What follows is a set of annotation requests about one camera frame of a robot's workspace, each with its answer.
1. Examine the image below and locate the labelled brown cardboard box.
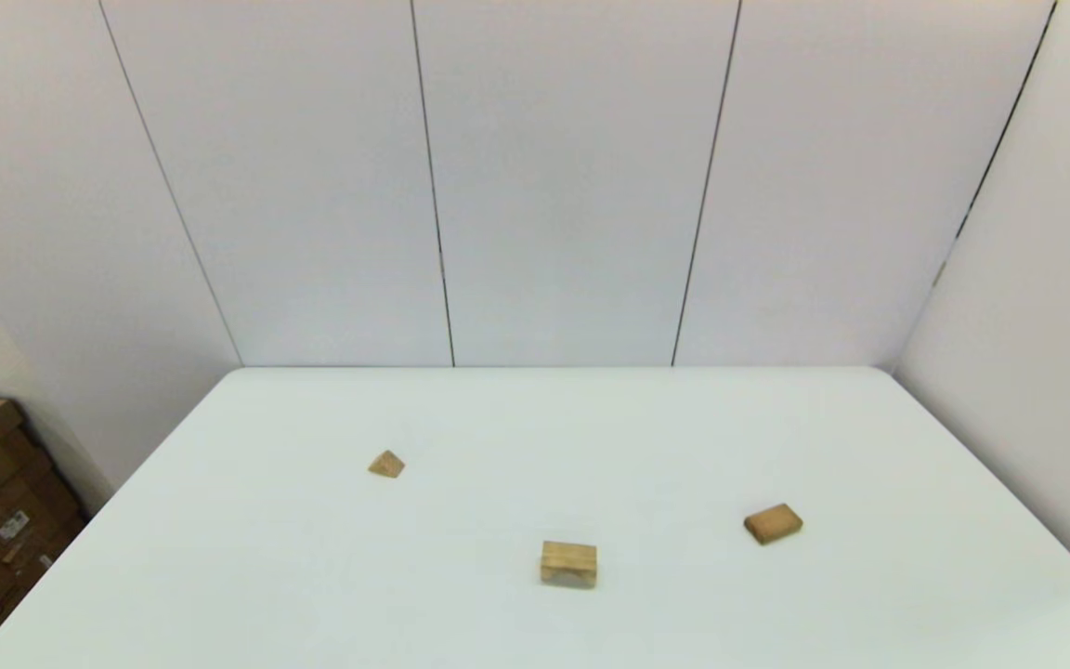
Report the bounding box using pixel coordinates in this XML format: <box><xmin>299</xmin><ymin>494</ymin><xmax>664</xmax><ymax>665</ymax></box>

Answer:
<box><xmin>0</xmin><ymin>444</ymin><xmax>88</xmax><ymax>637</ymax></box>

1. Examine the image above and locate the arched wooden building block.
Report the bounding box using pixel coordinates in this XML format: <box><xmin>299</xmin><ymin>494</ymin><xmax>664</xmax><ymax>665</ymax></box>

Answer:
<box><xmin>541</xmin><ymin>541</ymin><xmax>598</xmax><ymax>590</ymax></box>

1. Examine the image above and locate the rectangular wooden building block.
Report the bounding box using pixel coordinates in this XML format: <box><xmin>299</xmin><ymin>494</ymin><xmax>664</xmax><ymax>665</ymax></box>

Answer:
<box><xmin>744</xmin><ymin>504</ymin><xmax>803</xmax><ymax>545</ymax></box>

